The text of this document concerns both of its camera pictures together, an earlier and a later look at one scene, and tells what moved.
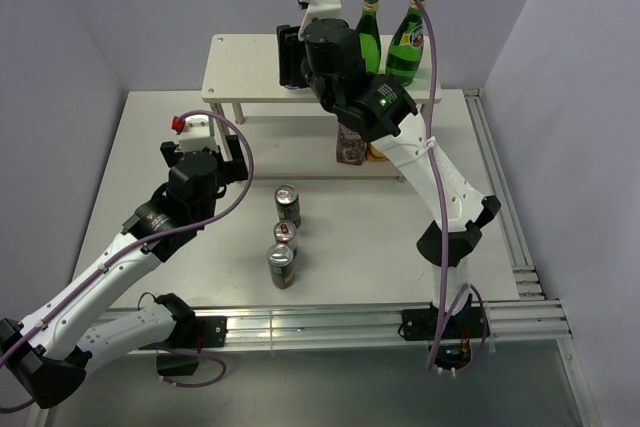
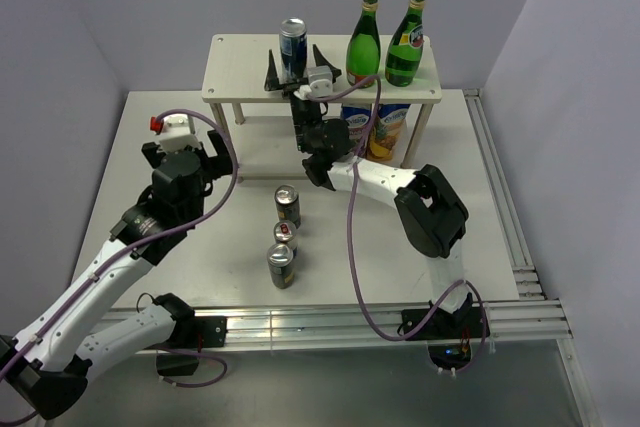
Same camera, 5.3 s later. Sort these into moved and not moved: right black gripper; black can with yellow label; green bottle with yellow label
Moved: right black gripper
Not moved: green bottle with yellow label; black can with yellow label
